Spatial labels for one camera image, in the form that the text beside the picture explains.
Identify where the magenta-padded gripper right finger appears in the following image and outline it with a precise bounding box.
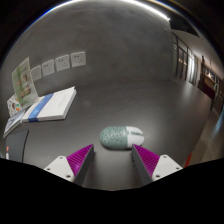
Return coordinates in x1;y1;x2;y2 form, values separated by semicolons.
130;143;184;186

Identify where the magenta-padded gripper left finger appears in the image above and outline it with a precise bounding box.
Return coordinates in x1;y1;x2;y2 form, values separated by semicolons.
43;143;96;188

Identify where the green and white computer mouse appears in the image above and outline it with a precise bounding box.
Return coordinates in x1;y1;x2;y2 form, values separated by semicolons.
99;125;145;150

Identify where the white book with blue stripe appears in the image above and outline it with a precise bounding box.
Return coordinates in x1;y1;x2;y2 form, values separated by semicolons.
21;85;78;123

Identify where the grey marbled book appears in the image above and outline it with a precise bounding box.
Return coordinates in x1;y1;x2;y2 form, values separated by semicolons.
2;109;27;139

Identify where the small white picture card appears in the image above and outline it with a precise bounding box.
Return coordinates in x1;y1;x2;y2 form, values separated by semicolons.
6;94;23;118

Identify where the green standing brochure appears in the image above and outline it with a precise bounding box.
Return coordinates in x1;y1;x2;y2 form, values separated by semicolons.
11;56;40;110

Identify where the dark-framed glass partition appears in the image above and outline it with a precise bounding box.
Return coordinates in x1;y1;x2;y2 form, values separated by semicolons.
171;32;201;88

